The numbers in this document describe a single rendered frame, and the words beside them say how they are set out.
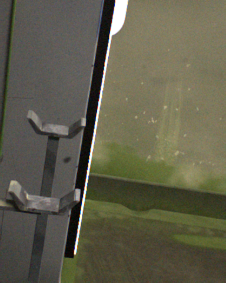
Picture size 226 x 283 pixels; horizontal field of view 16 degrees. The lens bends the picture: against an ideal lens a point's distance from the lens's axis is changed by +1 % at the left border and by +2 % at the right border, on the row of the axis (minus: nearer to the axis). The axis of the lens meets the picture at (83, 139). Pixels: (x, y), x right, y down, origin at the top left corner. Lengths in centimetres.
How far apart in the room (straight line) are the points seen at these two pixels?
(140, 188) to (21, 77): 161
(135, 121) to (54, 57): 161
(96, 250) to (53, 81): 140
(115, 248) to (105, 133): 46
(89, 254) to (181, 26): 95
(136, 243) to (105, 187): 27
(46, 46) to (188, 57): 171
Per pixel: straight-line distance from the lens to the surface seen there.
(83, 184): 154
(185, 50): 309
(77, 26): 141
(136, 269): 272
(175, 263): 280
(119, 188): 300
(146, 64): 306
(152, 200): 302
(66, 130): 108
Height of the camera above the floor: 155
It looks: 25 degrees down
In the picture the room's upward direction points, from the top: 9 degrees clockwise
